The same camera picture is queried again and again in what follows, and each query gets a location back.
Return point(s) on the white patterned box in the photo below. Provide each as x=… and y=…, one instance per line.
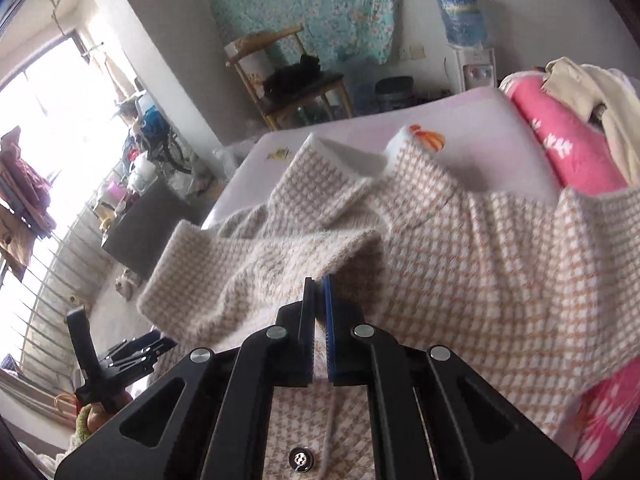
x=252, y=72

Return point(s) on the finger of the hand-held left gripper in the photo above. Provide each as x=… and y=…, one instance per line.
x=140, y=346
x=142, y=362

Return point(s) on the person's left forearm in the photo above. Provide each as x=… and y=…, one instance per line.
x=82, y=435

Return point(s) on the pair of beige slippers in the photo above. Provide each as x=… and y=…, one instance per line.
x=125, y=282

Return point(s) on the pink plastic basin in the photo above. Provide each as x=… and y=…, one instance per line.
x=116, y=192

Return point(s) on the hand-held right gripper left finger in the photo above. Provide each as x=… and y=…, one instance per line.
x=306, y=330

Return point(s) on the wheelchair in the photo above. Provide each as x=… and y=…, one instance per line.
x=170, y=150

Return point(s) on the teal floral hanging cloth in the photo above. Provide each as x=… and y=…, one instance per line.
x=325, y=10

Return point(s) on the person's left hand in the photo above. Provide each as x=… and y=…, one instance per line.
x=92, y=417

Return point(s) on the cream garment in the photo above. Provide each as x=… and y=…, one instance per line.
x=620, y=125

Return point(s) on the wall coat hooks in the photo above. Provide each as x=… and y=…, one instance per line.
x=59, y=5

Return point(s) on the dark grey board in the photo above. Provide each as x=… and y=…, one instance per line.
x=150, y=230

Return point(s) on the hanging clothes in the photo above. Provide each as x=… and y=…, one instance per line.
x=20, y=175

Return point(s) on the metal window railing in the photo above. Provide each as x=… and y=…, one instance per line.
x=50, y=280

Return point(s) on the beige white houndstooth sweater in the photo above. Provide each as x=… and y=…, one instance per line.
x=450, y=260

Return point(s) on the black bin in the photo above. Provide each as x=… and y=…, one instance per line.
x=395, y=92

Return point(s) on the wall socket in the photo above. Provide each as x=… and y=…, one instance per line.
x=412, y=52

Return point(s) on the black cloth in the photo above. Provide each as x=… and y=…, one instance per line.
x=295, y=77

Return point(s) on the bed with pale pink sheet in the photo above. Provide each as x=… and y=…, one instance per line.
x=360, y=120

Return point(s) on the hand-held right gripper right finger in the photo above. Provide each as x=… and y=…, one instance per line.
x=329, y=330

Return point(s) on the wooden chair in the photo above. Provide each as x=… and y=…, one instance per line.
x=240, y=57

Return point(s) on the pink floral blanket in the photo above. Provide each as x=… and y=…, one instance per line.
x=575, y=150

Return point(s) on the white water dispenser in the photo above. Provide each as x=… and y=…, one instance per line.
x=475, y=72

